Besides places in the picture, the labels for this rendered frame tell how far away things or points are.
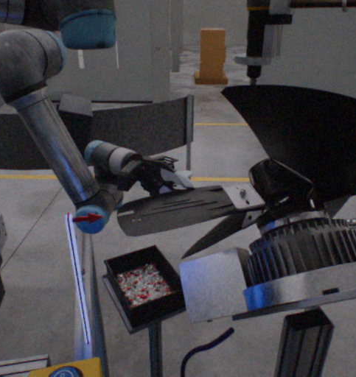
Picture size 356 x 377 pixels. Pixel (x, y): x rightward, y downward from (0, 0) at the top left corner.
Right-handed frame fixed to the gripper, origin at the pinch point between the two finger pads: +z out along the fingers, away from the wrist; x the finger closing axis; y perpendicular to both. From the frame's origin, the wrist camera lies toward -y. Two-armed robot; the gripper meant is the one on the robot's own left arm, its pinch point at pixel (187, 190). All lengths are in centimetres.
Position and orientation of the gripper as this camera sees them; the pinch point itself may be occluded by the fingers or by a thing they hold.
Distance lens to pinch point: 75.7
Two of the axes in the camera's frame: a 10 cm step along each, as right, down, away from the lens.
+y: 6.3, -2.4, 7.4
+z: 7.7, 2.8, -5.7
